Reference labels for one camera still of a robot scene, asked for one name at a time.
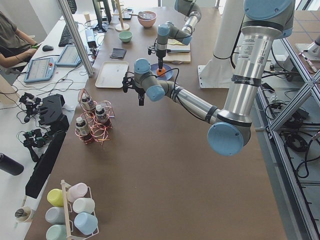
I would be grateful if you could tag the black keyboard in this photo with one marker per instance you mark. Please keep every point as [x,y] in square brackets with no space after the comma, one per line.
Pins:
[65,38]

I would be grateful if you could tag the cream rabbit tray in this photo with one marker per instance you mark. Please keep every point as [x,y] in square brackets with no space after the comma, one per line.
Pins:
[111,74]

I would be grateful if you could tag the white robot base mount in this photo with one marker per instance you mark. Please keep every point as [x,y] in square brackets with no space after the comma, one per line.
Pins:
[210,76]

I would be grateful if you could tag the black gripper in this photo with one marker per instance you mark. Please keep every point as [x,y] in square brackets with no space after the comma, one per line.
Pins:
[140,94]
[160,54]

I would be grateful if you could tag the seated person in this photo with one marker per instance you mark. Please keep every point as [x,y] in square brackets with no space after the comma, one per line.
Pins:
[15,45]

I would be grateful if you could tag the yellow cup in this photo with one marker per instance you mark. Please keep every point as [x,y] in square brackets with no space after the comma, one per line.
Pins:
[55,197]

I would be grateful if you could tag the orange fruit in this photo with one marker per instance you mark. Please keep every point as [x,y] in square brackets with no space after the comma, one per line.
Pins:
[161,72]

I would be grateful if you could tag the grey folded cloth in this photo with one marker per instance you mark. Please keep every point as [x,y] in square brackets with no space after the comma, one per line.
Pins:
[118,53]

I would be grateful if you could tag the aluminium frame post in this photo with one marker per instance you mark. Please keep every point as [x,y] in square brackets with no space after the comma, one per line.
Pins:
[68,17]

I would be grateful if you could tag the black computer mouse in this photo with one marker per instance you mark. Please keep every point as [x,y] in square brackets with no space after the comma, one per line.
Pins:
[47,48]

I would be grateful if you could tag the steel muddler black tip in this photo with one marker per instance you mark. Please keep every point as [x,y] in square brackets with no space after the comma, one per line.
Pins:
[177,51]

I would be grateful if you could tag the green cup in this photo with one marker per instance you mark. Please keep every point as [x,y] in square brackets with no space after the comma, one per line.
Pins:
[56,232]

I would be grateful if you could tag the white cup rack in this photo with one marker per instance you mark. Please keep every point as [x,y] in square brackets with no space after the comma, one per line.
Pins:
[72,233]

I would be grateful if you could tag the far blue teach pendant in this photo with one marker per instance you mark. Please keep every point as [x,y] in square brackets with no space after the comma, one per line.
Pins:
[69,57]

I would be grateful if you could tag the grey cup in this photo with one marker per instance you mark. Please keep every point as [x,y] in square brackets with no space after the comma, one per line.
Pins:
[55,215]

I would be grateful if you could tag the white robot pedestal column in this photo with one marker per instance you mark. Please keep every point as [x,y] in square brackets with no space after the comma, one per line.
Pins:
[229,28]

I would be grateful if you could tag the pink ice bucket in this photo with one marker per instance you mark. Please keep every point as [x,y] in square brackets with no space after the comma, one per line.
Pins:
[147,18]

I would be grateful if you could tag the wooden cutting board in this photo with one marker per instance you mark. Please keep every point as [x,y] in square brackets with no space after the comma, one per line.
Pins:
[177,57]

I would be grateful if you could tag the pink cup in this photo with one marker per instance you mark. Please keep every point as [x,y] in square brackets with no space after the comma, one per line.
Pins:
[76,191]

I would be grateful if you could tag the blue teach pendant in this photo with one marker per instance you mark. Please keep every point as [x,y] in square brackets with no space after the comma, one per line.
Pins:
[69,57]
[40,70]

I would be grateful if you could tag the green bowl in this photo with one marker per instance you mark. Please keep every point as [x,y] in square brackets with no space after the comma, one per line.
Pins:
[125,36]

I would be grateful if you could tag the copper wire bottle rack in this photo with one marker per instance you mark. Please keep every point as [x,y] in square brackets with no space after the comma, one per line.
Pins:
[99,131]

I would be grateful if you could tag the near blue teach pendant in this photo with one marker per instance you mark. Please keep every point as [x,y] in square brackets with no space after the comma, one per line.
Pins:
[40,70]

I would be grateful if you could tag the front tea bottle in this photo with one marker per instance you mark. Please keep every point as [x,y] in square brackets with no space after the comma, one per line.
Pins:
[83,130]

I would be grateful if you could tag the blue cup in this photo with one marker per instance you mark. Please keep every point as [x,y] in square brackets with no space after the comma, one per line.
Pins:
[86,223]

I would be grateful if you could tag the black foam holder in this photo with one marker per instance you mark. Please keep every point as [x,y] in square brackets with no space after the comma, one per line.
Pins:
[51,114]

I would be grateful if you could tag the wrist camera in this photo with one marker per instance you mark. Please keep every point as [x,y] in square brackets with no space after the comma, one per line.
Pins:
[151,49]
[128,83]

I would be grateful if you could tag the paper cup with tools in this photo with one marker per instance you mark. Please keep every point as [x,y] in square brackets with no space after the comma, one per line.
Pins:
[24,214]

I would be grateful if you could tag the white cup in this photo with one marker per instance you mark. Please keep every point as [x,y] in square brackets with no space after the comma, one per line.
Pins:
[84,204]

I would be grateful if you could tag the black bottle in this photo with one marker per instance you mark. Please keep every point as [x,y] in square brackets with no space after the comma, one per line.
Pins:
[10,166]

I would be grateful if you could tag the right rear tea bottle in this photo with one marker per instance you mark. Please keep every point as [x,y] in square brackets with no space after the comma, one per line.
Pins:
[102,117]

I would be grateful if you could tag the blue plate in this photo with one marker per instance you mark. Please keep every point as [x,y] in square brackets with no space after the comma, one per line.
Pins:
[168,74]

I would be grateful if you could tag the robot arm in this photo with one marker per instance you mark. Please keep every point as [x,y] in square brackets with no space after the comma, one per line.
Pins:
[246,34]
[168,30]

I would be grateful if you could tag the black monitor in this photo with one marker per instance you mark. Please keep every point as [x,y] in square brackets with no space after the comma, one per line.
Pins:
[103,15]

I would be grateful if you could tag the wooden stand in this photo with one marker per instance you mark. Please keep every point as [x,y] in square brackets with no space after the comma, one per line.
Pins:
[121,26]

